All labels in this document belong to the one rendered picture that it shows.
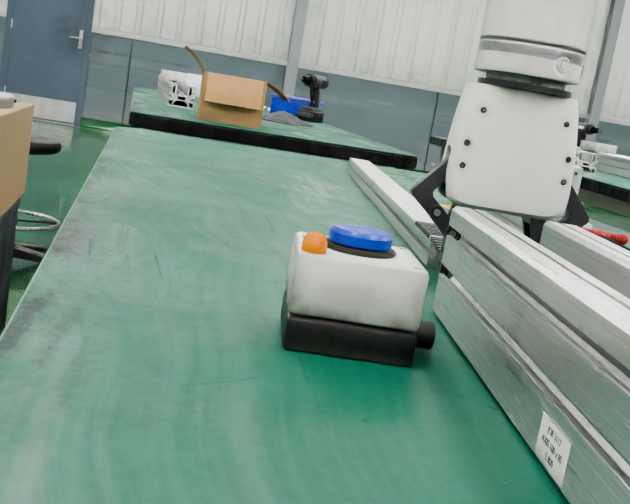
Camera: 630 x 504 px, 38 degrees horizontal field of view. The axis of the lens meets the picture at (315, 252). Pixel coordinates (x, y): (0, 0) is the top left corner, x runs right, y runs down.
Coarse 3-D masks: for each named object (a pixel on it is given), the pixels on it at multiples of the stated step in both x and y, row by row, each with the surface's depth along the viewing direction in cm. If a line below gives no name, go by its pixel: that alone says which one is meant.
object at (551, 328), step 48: (480, 240) 59; (528, 240) 56; (576, 240) 62; (480, 288) 57; (528, 288) 48; (576, 288) 42; (624, 288) 53; (480, 336) 56; (528, 336) 47; (576, 336) 43; (624, 336) 35; (528, 384) 45; (576, 384) 39; (624, 384) 35; (528, 432) 44; (576, 432) 38; (624, 432) 34; (576, 480) 38; (624, 480) 34
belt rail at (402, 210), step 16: (352, 160) 178; (352, 176) 173; (368, 176) 148; (384, 176) 153; (368, 192) 145; (384, 192) 127; (400, 192) 130; (384, 208) 125; (400, 208) 111; (416, 208) 113; (400, 224) 110; (416, 240) 99; (432, 256) 91
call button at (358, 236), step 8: (336, 224) 57; (344, 224) 57; (352, 224) 58; (336, 232) 56; (344, 232) 55; (352, 232) 55; (360, 232) 55; (368, 232) 56; (376, 232) 56; (384, 232) 57; (336, 240) 56; (344, 240) 55; (352, 240) 55; (360, 240) 55; (368, 240) 55; (376, 240) 55; (384, 240) 55; (392, 240) 57; (368, 248) 55; (376, 248) 55; (384, 248) 56
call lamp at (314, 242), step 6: (306, 234) 54; (312, 234) 53; (318, 234) 53; (306, 240) 53; (312, 240) 53; (318, 240) 53; (324, 240) 53; (306, 246) 53; (312, 246) 53; (318, 246) 53; (324, 246) 53; (312, 252) 53; (318, 252) 53; (324, 252) 53
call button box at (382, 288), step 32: (320, 256) 53; (352, 256) 54; (384, 256) 55; (288, 288) 56; (320, 288) 53; (352, 288) 53; (384, 288) 53; (416, 288) 54; (288, 320) 54; (320, 320) 54; (352, 320) 54; (384, 320) 54; (416, 320) 54; (320, 352) 54; (352, 352) 54; (384, 352) 54
